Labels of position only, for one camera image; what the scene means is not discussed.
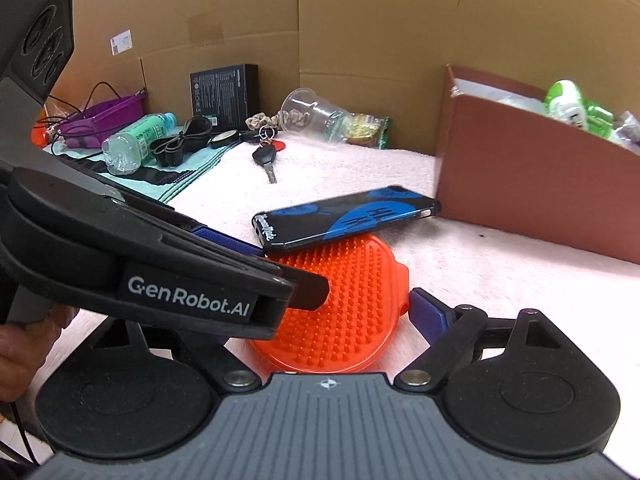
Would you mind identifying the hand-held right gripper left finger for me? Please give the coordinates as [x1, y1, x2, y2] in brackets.
[92, 317, 263, 393]

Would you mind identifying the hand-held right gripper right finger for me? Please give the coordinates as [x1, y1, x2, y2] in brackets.
[395, 287, 563, 393]

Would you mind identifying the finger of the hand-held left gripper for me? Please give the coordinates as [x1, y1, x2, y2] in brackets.
[112, 194, 266, 257]
[125, 232, 331, 342]

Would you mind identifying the orange silicone brush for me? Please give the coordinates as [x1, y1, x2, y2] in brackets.
[249, 232, 412, 375]

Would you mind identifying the black car key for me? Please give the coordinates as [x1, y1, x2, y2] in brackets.
[252, 142, 279, 185]

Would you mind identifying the black tape roll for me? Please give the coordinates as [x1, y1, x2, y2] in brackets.
[209, 130, 242, 150]

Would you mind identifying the black rubber band strap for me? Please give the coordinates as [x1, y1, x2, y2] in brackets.
[149, 115, 217, 169]

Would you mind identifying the brown cardboard box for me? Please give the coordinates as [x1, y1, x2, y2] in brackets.
[434, 63, 640, 264]

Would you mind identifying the person's left hand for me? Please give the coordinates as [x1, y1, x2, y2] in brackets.
[0, 305, 78, 403]

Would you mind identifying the pink towel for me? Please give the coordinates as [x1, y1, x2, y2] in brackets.
[47, 137, 640, 478]

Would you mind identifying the teal towel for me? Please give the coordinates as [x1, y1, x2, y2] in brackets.
[44, 132, 243, 207]

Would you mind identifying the green plastic bottle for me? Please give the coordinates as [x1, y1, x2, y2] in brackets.
[102, 112, 179, 176]

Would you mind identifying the beige hair scrunchie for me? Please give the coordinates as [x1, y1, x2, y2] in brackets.
[244, 110, 287, 132]

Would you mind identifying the purple plastic basket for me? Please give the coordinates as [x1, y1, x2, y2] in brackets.
[54, 88, 149, 149]

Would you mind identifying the black cardboard box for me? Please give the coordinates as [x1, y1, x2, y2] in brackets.
[189, 63, 260, 129]

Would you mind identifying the clear plastic cup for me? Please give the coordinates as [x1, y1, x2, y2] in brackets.
[278, 88, 352, 147]

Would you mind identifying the green snack packet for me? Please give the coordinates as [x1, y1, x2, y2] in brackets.
[344, 112, 392, 150]

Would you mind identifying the white paper label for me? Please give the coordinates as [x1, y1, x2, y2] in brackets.
[110, 29, 134, 55]

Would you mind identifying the green white bottle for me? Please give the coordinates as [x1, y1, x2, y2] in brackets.
[544, 79, 617, 137]

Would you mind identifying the clear plastic bag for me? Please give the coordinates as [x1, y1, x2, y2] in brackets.
[612, 110, 640, 153]

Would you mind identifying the brown cardboard backdrop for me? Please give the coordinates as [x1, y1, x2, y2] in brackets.
[47, 0, 640, 157]

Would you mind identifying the black cable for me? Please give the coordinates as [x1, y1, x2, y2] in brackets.
[34, 81, 147, 156]

